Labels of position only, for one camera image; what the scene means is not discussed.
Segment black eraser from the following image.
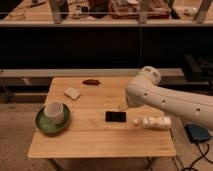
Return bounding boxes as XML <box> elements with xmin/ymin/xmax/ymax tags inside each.
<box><xmin>105</xmin><ymin>111</ymin><xmax>126</xmax><ymax>122</ymax></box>

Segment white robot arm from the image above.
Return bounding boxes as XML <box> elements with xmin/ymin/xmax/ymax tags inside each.
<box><xmin>118</xmin><ymin>66</ymin><xmax>213</xmax><ymax>130</ymax></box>

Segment white sponge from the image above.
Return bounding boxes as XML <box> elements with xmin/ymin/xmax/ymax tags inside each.
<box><xmin>64</xmin><ymin>88</ymin><xmax>80</xmax><ymax>100</ymax></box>

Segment wooden folding table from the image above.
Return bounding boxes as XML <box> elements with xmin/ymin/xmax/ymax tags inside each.
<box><xmin>28</xmin><ymin>77</ymin><xmax>176</xmax><ymax>158</ymax></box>

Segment clear plastic bottle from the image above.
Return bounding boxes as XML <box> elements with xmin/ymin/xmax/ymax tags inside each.
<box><xmin>133</xmin><ymin>116</ymin><xmax>172</xmax><ymax>130</ymax></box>

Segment dark red sausage toy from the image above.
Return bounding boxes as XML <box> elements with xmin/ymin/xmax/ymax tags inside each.
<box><xmin>82</xmin><ymin>79</ymin><xmax>100</xmax><ymax>85</ymax></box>

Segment white cup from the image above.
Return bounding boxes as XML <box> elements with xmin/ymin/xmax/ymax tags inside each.
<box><xmin>44</xmin><ymin>102</ymin><xmax>64</xmax><ymax>124</ymax></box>

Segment blue foot pedal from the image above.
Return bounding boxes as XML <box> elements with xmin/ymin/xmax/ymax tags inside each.
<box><xmin>185</xmin><ymin>124</ymin><xmax>211</xmax><ymax>143</ymax></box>

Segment black box on shelf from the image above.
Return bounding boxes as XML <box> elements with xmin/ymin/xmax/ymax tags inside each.
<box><xmin>181</xmin><ymin>54</ymin><xmax>213</xmax><ymax>82</ymax></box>

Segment green plate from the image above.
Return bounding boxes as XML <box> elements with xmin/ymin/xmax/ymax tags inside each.
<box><xmin>35</xmin><ymin>104</ymin><xmax>71</xmax><ymax>135</ymax></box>

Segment wooden workbench with clutter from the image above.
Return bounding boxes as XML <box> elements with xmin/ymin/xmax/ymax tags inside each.
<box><xmin>0</xmin><ymin>0</ymin><xmax>213</xmax><ymax>27</ymax></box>

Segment black cable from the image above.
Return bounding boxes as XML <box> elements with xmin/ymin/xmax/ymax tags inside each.
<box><xmin>172</xmin><ymin>141</ymin><xmax>213</xmax><ymax>171</ymax></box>

